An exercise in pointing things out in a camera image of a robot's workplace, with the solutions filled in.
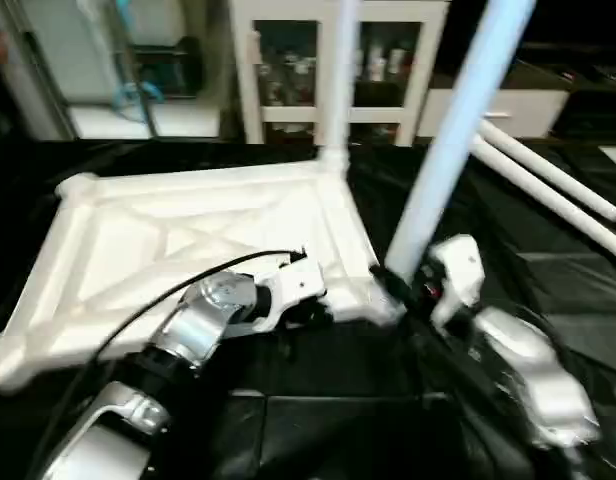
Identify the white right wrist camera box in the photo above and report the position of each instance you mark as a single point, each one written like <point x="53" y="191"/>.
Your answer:
<point x="456" y="275"/>

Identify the black work mat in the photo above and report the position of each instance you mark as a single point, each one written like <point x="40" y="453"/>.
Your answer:
<point x="338" y="410"/>

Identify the teal plastic object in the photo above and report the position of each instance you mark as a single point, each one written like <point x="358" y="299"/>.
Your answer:
<point x="138" y="93"/>

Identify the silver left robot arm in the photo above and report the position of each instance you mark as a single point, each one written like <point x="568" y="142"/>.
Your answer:
<point x="198" y="320"/>

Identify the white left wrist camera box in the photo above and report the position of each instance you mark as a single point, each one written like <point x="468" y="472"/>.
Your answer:
<point x="293" y="290"/>

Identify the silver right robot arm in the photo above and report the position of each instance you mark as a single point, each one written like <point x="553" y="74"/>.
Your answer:
<point x="528" y="375"/>

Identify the grey metal pole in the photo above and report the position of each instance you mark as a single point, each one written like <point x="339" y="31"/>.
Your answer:
<point x="133" y="60"/>

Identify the white plastic table leg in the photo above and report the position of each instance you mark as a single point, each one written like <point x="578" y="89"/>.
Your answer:
<point x="338" y="80"/>
<point x="458" y="130"/>
<point x="548" y="195"/>
<point x="548" y="165"/>

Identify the white plastic table top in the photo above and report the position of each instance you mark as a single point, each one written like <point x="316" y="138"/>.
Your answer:
<point x="138" y="240"/>

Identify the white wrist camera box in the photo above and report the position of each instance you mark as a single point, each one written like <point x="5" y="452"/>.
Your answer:
<point x="293" y="290"/>
<point x="456" y="275"/>

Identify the white glass door cabinet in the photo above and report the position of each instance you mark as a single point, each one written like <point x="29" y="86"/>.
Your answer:
<point x="288" y="65"/>

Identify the white drawer unit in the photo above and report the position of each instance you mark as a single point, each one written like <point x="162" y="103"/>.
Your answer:
<point x="508" y="112"/>

